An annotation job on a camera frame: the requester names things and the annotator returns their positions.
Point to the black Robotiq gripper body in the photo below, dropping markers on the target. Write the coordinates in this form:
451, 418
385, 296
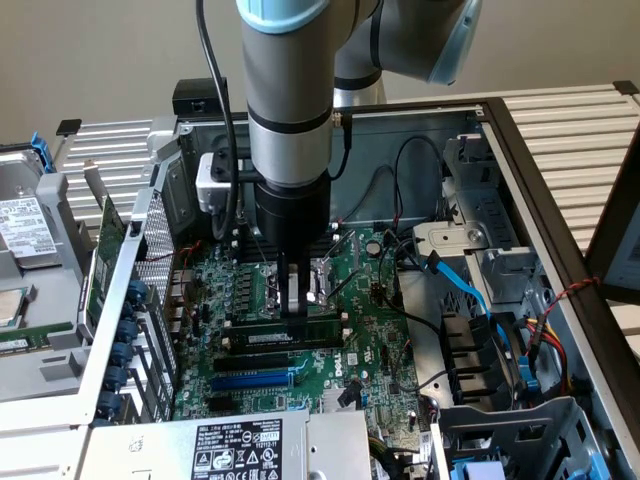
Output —
292, 220

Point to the green RAM stick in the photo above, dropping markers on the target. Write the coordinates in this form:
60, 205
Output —
35, 332
320, 332

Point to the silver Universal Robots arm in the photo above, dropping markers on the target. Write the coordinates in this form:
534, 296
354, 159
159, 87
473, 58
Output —
285, 75

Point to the CPU socket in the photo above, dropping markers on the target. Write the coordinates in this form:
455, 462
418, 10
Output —
320, 280

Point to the thin metal locking lever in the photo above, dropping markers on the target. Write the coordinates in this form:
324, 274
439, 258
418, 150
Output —
345, 284

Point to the long black expansion slot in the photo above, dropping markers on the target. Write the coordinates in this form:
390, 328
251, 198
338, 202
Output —
250, 364

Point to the coin cell battery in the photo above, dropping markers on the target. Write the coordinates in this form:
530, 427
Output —
373, 246

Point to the green Dell motherboard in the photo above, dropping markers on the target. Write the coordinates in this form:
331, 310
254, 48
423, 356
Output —
370, 320

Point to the blue expansion slot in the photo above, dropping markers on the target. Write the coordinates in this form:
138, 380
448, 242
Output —
250, 383

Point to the small silver heatsink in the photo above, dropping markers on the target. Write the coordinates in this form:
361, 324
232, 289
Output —
332, 400

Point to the open grey PC case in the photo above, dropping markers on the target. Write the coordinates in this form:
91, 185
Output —
380, 135

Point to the short black expansion slot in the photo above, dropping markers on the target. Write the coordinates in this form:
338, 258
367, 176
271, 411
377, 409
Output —
220, 405

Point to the black box device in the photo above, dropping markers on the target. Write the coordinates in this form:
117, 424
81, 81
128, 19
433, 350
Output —
195, 95

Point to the green graphics card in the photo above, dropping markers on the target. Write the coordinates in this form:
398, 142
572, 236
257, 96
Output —
107, 222

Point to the silver disk bay cage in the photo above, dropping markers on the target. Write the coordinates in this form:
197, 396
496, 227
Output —
480, 210

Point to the black case fan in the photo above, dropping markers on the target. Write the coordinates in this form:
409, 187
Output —
470, 350

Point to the grey power supply with label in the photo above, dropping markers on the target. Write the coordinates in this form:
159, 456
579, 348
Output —
150, 450

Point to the black table end cap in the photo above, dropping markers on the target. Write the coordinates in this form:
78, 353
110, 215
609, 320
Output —
627, 87
69, 127

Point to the blue plastic clip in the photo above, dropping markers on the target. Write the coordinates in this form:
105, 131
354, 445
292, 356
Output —
530, 377

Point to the blue plastic block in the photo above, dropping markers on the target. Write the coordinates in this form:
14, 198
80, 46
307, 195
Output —
477, 471

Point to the silver hard disk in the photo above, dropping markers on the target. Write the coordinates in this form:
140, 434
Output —
25, 225

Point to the silver CPU chip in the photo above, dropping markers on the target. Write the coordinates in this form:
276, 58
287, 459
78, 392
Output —
10, 305

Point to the grey lower drive cage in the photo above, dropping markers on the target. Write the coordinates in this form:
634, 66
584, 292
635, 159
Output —
525, 430

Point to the dark framed monitor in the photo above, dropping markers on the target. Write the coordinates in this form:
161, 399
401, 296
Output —
605, 225

